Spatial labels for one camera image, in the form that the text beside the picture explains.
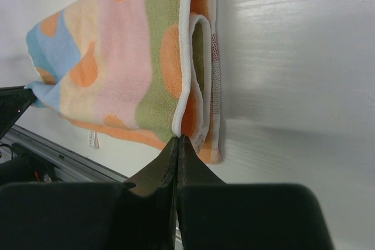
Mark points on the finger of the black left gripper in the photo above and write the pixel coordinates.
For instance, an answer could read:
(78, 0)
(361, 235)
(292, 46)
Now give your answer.
(14, 101)

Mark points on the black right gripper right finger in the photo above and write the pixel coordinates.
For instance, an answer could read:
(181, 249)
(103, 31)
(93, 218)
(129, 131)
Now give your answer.
(215, 215)

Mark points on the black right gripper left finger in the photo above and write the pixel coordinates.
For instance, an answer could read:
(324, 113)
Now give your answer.
(88, 215)

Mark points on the orange patterned towel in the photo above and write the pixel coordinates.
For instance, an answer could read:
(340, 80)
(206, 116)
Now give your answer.
(139, 70)

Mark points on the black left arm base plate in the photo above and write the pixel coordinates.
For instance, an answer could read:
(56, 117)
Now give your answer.
(19, 164)

